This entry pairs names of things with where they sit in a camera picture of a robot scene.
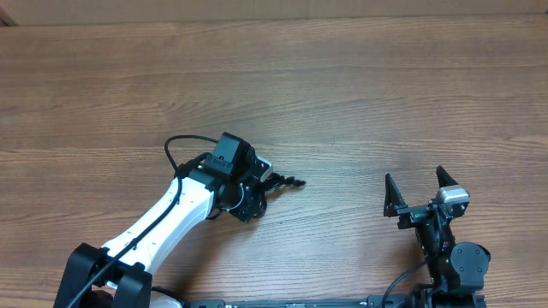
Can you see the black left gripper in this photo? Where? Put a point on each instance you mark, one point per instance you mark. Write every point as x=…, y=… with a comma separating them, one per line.
x=244, y=211

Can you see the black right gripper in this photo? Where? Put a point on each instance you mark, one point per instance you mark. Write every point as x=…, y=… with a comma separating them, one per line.
x=395, y=207

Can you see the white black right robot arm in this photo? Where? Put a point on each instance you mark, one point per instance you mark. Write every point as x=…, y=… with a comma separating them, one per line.
x=457, y=270

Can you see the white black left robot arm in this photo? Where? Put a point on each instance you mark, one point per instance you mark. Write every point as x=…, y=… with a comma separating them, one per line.
x=230, y=178

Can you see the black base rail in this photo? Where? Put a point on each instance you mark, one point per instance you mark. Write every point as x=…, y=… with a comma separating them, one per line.
x=372, y=301

